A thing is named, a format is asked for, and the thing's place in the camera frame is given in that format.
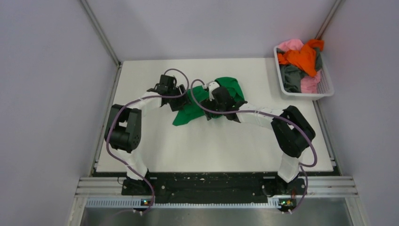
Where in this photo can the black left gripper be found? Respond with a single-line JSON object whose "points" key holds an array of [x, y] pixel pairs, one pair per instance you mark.
{"points": [[182, 100]]}

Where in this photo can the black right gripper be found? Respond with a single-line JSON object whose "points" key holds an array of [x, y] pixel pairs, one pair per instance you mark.
{"points": [[209, 103]]}

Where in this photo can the green t-shirt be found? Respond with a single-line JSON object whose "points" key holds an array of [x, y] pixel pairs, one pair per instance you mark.
{"points": [[193, 111]]}

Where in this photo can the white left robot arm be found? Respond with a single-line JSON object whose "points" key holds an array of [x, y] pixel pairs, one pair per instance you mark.
{"points": [[124, 126]]}

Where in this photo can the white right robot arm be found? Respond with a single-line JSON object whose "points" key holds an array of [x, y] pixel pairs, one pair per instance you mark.
{"points": [[292, 131]]}

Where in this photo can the grey t-shirt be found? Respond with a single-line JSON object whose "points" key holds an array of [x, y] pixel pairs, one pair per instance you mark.
{"points": [[291, 78]]}

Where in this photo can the pink t-shirt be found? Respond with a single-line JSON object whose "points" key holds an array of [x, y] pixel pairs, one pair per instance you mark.
{"points": [[307, 84]]}

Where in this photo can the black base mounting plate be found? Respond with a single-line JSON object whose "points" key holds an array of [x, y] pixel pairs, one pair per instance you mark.
{"points": [[206, 187]]}

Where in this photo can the orange t-shirt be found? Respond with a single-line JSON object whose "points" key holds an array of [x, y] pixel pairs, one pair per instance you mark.
{"points": [[303, 56]]}

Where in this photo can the white laundry basket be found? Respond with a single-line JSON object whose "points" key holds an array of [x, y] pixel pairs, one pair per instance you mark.
{"points": [[315, 88]]}

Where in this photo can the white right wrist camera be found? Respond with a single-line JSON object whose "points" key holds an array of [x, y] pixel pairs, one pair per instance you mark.
{"points": [[211, 86]]}

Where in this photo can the aluminium frame rail left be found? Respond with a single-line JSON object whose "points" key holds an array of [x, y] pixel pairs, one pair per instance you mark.
{"points": [[117, 64]]}

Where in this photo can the aluminium frame rail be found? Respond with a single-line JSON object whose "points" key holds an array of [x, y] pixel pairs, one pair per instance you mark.
{"points": [[329, 18], [117, 64]]}

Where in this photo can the white slotted cable duct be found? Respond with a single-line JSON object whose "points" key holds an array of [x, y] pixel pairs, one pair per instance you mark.
{"points": [[103, 202]]}

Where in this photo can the aluminium frame rail right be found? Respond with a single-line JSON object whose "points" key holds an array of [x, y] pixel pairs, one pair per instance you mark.
{"points": [[329, 18]]}

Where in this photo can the aluminium front rail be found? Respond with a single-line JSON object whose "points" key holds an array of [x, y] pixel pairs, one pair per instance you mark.
{"points": [[324, 186]]}

